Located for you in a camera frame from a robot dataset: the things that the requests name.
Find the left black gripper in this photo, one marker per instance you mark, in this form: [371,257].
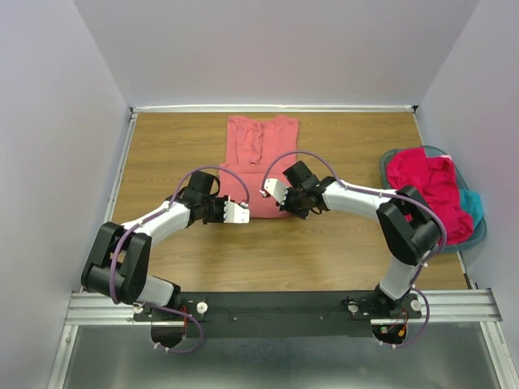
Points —
[220,220]

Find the magenta t shirt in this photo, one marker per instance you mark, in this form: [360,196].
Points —
[435,178]

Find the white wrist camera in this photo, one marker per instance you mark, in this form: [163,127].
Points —
[236,213]
[277,189]

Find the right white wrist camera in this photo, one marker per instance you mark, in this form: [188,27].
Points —
[277,189]

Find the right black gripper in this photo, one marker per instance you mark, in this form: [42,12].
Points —
[301,214]

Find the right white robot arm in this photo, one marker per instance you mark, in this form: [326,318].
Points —
[411,229]

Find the teal t shirt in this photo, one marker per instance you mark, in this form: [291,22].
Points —
[471,203]

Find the salmon pink t shirt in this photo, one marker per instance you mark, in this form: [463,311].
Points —
[251,146]

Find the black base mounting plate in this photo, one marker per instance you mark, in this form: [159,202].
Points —
[294,314]

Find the aluminium front rail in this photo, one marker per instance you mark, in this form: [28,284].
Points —
[447,306]

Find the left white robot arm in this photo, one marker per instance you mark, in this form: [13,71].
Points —
[117,265]

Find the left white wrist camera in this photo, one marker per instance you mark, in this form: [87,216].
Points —
[236,213]

